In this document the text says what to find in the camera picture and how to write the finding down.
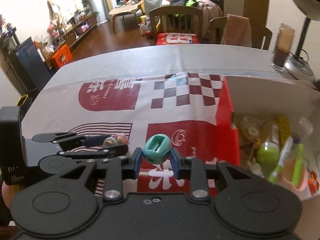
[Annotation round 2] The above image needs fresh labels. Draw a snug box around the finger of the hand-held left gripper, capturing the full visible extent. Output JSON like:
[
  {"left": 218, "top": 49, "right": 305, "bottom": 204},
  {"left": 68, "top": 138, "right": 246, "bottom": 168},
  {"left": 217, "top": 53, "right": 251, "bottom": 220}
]
[
  {"left": 57, "top": 144, "right": 130, "bottom": 160},
  {"left": 32, "top": 131, "right": 112, "bottom": 148}
]

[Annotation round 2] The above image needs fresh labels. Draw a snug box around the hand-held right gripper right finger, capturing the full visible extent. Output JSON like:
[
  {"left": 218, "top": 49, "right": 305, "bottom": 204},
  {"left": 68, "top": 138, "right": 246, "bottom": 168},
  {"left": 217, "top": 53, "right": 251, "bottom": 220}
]
[{"left": 171, "top": 148, "right": 262, "bottom": 202}]

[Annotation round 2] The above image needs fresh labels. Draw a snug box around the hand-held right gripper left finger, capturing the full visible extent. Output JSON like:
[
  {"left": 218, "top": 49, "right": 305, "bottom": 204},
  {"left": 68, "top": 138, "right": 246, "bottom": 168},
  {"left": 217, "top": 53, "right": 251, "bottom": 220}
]
[{"left": 57, "top": 147, "right": 143, "bottom": 202}]

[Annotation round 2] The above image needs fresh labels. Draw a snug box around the small pink and beige toy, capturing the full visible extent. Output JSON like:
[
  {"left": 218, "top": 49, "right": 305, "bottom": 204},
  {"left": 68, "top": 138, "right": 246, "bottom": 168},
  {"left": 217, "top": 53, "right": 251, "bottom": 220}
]
[{"left": 103, "top": 134, "right": 129, "bottom": 147}]

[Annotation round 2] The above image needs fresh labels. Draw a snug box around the teal pencil sharpener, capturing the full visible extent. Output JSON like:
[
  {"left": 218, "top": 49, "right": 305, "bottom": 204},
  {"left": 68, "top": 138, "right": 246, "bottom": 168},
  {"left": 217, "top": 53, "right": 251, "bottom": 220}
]
[{"left": 142, "top": 134, "right": 173, "bottom": 165}]

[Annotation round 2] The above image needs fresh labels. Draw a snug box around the red cardboard box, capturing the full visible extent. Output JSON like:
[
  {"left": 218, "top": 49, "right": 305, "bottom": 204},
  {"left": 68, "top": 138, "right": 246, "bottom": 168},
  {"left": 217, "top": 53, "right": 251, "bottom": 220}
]
[{"left": 215, "top": 76, "right": 320, "bottom": 202}]

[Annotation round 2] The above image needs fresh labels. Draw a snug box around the small clear jar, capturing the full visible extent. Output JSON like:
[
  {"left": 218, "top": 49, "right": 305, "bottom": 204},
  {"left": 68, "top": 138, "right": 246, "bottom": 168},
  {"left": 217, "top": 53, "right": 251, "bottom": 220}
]
[
  {"left": 234, "top": 115, "right": 265, "bottom": 140},
  {"left": 297, "top": 117, "right": 314, "bottom": 140}
]

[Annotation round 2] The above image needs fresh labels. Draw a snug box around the glass jar with green lid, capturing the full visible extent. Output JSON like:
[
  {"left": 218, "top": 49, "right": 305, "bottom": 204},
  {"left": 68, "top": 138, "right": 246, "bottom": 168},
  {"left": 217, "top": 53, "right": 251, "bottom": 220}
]
[{"left": 255, "top": 120, "right": 282, "bottom": 172}]

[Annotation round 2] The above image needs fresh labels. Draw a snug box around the white and green pen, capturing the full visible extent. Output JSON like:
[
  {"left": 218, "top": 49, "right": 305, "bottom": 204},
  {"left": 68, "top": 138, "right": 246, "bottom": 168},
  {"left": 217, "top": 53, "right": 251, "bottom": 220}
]
[{"left": 267, "top": 136, "right": 294, "bottom": 183}]

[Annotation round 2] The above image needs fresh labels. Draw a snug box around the pink heart-shaped dish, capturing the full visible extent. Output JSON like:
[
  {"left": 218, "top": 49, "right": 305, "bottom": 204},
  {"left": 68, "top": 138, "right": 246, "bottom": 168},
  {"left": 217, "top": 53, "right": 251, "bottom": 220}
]
[{"left": 281, "top": 155, "right": 308, "bottom": 193}]

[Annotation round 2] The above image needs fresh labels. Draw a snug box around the small yellow box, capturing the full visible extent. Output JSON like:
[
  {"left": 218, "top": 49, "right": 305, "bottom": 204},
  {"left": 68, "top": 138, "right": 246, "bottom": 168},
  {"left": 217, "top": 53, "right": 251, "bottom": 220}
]
[{"left": 277, "top": 117, "right": 292, "bottom": 143}]

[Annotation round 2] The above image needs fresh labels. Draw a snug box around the bright green stick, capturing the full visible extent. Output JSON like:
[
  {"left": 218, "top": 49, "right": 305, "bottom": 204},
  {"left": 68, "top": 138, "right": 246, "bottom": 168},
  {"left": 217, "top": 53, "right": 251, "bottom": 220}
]
[{"left": 291, "top": 144, "right": 305, "bottom": 187}]

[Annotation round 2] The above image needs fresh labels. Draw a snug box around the small orange toy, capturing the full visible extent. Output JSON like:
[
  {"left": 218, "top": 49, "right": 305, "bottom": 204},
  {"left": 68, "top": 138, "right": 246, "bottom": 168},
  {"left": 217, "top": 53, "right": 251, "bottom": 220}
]
[{"left": 308, "top": 170, "right": 319, "bottom": 195}]

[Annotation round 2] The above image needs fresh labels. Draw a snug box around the black cabinet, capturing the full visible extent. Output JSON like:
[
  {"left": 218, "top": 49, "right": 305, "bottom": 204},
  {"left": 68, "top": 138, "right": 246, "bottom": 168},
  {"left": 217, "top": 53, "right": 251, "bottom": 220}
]
[{"left": 9, "top": 37, "right": 53, "bottom": 90}]

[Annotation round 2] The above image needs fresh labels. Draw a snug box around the wooden television cabinet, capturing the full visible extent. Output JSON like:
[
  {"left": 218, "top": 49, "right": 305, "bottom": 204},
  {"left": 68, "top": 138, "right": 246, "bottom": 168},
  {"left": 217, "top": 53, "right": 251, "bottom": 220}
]
[{"left": 37, "top": 14, "right": 98, "bottom": 60}]

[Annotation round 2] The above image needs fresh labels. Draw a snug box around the red and white rice bag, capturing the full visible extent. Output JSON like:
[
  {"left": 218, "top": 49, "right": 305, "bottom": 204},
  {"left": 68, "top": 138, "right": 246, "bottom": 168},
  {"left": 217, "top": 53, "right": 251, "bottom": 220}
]
[{"left": 156, "top": 32, "right": 202, "bottom": 46}]

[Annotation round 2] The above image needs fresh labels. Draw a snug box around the wooden coffee table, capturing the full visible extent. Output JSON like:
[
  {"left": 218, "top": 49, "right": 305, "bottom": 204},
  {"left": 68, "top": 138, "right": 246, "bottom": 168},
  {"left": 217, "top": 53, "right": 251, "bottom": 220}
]
[{"left": 108, "top": 1, "right": 144, "bottom": 32}]

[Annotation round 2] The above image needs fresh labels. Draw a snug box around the pink towel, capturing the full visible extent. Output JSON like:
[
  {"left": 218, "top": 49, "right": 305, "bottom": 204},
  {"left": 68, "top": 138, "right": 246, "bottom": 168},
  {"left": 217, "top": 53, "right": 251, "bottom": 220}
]
[{"left": 221, "top": 14, "right": 252, "bottom": 47}]

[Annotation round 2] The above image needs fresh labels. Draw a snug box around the translucent plastic bag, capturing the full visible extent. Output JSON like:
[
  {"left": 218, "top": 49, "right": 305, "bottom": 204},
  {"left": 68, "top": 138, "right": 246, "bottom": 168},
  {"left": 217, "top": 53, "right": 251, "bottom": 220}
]
[{"left": 144, "top": 0, "right": 163, "bottom": 12}]

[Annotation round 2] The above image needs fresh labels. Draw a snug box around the glass jar of brown powder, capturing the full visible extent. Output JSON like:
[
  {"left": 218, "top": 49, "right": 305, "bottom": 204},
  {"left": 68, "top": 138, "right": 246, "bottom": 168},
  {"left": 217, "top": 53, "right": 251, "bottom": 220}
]
[{"left": 271, "top": 23, "right": 296, "bottom": 72}]

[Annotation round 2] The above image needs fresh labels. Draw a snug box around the wooden dining chair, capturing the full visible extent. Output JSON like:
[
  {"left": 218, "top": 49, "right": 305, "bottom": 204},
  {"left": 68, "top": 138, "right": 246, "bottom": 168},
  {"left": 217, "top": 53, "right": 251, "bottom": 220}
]
[
  {"left": 149, "top": 6, "right": 204, "bottom": 39},
  {"left": 209, "top": 16, "right": 272, "bottom": 50}
]

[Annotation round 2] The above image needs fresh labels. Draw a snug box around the grey desk lamp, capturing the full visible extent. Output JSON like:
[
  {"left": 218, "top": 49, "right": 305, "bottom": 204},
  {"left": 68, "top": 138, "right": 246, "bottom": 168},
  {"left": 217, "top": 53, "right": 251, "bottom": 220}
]
[{"left": 284, "top": 0, "right": 320, "bottom": 80}]

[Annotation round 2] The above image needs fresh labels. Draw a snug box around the sofa with clothes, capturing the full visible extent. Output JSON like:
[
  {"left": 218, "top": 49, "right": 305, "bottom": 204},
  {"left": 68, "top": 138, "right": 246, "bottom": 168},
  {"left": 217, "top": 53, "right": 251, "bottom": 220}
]
[{"left": 162, "top": 0, "right": 224, "bottom": 30}]

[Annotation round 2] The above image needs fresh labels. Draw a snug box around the wooden door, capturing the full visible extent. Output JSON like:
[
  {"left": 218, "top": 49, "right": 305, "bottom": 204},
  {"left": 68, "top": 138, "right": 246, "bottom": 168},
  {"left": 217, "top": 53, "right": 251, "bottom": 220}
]
[{"left": 244, "top": 0, "right": 270, "bottom": 28}]

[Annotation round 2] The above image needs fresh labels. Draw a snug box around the black lamp cable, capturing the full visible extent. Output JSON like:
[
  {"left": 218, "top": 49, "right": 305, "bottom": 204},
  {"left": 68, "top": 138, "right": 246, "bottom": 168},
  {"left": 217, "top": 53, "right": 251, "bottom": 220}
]
[{"left": 289, "top": 49, "right": 310, "bottom": 63}]

